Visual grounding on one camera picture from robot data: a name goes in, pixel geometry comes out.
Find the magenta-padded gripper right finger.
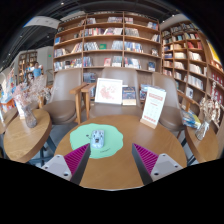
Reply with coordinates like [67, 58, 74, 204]
[131, 143, 184, 186]

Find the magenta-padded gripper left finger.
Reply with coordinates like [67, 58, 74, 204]
[41, 143, 92, 186]

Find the transparent light blue computer mouse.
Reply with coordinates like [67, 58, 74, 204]
[89, 129, 105, 150]

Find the mint green wavy mouse pad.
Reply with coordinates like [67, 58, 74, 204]
[69, 123, 124, 160]

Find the brown padded wooden armchair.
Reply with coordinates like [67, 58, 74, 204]
[79, 66, 151, 121]
[41, 68, 88, 134]
[151, 72, 188, 138]

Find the round wooden side table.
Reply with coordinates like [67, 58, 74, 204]
[184, 124, 219, 164]
[3, 108, 53, 164]

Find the white sign on wooden base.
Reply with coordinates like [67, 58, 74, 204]
[139, 86, 167, 130]

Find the stack of colourful magazines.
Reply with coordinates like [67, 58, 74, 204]
[181, 109, 202, 130]

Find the glass vase with dried flowers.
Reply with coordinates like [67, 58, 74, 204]
[11, 74, 51, 129]
[194, 81, 222, 141]

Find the dark blue book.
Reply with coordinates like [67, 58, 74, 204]
[121, 86, 137, 107]

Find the white framed floral picture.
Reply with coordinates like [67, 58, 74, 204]
[94, 77, 124, 106]

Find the person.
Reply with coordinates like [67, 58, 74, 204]
[31, 61, 43, 79]

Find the curved wooden bookshelf unit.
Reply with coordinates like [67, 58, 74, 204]
[160, 19, 224, 118]

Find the small distant wooden bookshelf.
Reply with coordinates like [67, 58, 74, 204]
[18, 49, 38, 83]

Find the tall wooden bookshelf unit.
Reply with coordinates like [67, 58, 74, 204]
[53, 11, 163, 84]

